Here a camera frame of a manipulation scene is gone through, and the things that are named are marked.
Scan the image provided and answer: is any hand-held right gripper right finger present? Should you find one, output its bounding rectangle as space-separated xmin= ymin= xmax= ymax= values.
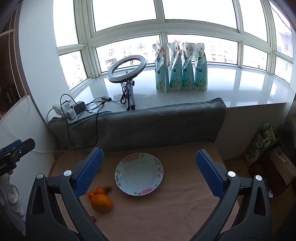
xmin=188 ymin=149 xmax=273 ymax=241

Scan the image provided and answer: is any white power strip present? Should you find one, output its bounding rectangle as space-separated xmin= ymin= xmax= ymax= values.
xmin=52 ymin=103 xmax=77 ymax=121

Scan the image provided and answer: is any beige blanket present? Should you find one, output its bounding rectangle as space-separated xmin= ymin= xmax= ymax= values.
xmin=48 ymin=141 xmax=241 ymax=235

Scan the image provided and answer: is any white window sill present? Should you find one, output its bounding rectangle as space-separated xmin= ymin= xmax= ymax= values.
xmin=69 ymin=64 xmax=296 ymax=114

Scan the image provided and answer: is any white cable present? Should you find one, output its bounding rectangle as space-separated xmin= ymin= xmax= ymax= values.
xmin=0 ymin=113 xmax=54 ymax=153

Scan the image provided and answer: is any floral teal pouch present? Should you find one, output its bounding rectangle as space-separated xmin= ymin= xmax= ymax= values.
xmin=167 ymin=42 xmax=184 ymax=93
xmin=181 ymin=42 xmax=195 ymax=91
xmin=194 ymin=43 xmax=208 ymax=91
xmin=153 ymin=43 xmax=171 ymax=93

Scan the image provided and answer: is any black cable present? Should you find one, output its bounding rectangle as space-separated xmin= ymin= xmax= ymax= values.
xmin=60 ymin=93 xmax=123 ymax=149

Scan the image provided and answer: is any grey cushion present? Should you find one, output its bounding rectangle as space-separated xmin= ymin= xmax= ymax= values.
xmin=47 ymin=97 xmax=227 ymax=153

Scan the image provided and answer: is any white window frame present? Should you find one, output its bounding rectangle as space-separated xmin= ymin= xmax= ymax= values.
xmin=53 ymin=0 xmax=295 ymax=92

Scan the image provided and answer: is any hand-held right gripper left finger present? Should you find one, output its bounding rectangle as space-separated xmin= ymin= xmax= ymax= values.
xmin=25 ymin=147 xmax=109 ymax=241

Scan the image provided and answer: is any black power adapter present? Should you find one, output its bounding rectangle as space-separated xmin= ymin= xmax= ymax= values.
xmin=73 ymin=101 xmax=86 ymax=114

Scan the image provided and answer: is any floral white plate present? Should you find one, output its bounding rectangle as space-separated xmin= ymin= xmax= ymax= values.
xmin=115 ymin=153 xmax=164 ymax=196

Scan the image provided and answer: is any ring light on tripod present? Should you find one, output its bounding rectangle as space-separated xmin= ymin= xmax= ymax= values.
xmin=107 ymin=55 xmax=147 ymax=111

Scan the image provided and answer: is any wooden shelf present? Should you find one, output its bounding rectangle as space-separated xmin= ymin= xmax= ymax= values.
xmin=0 ymin=5 xmax=32 ymax=117

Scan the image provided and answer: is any cardboard box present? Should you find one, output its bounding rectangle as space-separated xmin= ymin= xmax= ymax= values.
xmin=248 ymin=146 xmax=296 ymax=198

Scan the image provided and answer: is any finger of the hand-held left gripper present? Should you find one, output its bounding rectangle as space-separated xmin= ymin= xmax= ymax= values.
xmin=0 ymin=138 xmax=36 ymax=160

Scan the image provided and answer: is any large orange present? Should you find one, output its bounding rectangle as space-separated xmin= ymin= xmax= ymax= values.
xmin=90 ymin=194 xmax=113 ymax=213

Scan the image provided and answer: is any green printed bag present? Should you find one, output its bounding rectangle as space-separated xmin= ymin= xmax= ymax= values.
xmin=245 ymin=123 xmax=278 ymax=167

